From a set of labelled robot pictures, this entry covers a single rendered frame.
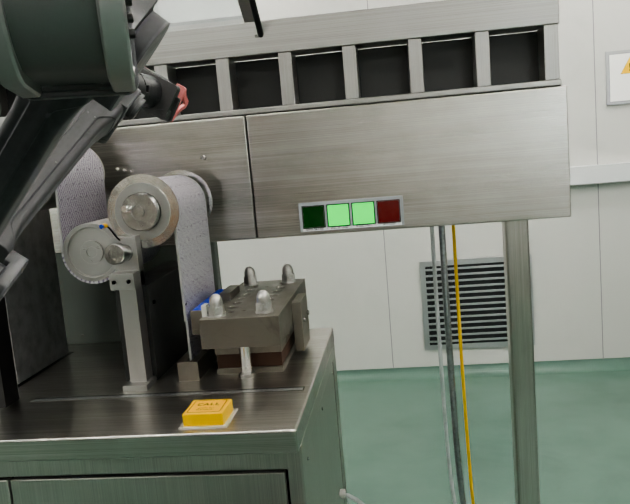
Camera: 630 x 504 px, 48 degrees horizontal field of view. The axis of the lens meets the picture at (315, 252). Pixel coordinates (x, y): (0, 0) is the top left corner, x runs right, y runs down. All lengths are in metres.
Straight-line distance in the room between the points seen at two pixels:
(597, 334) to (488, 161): 2.70
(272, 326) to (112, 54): 0.99
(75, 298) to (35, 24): 1.50
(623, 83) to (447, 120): 2.57
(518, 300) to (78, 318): 1.14
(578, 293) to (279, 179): 2.77
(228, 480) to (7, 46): 0.93
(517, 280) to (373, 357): 2.38
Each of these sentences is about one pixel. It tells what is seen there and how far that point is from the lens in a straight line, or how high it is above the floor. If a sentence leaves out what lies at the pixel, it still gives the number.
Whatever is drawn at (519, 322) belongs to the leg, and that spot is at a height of 0.85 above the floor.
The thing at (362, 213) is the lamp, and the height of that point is 1.18.
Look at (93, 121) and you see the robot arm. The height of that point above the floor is 1.41.
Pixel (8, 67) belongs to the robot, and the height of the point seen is 1.40.
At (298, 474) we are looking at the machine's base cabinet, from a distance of 1.23.
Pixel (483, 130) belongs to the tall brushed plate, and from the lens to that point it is 1.70.
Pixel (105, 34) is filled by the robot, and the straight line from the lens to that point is 0.45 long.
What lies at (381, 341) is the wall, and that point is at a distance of 4.17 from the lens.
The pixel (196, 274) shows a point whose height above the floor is 1.10.
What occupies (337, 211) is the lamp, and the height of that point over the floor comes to 1.19.
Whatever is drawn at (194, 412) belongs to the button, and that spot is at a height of 0.92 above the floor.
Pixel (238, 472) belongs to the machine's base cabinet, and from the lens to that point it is 1.25.
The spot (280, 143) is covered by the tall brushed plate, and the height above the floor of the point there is 1.37.
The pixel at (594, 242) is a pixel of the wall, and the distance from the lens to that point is 4.19.
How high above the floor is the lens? 1.33
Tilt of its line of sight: 8 degrees down
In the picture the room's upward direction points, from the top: 5 degrees counter-clockwise
